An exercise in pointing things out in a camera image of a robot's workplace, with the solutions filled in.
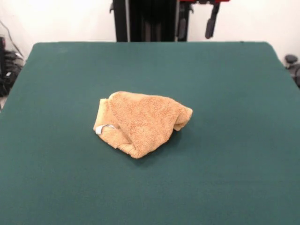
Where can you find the orange terry towel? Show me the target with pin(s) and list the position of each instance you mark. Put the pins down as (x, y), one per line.
(145, 122)

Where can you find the black chair base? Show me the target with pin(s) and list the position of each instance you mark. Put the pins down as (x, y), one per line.
(290, 58)

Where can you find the dark green table cloth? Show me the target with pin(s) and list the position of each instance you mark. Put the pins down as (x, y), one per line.
(70, 175)

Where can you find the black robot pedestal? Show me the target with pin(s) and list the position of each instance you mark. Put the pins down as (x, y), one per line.
(152, 21)

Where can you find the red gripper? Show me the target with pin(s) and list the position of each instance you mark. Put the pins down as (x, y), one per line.
(204, 1)

